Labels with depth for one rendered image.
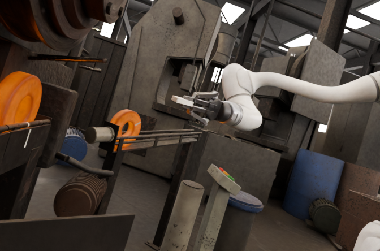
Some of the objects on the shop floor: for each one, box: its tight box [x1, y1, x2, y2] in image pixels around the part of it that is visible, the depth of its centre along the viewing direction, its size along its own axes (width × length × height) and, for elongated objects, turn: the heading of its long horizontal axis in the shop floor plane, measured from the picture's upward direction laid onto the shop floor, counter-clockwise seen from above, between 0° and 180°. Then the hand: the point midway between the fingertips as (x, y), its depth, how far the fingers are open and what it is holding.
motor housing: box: [53, 170, 107, 217], centre depth 87 cm, size 13×22×54 cm, turn 92°
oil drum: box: [282, 148, 345, 222], centre depth 350 cm, size 59×59×89 cm
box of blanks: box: [170, 123, 281, 214], centre depth 314 cm, size 103×83×77 cm
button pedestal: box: [193, 164, 241, 251], centre depth 130 cm, size 16×24×62 cm, turn 92°
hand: (182, 100), depth 82 cm, fingers closed
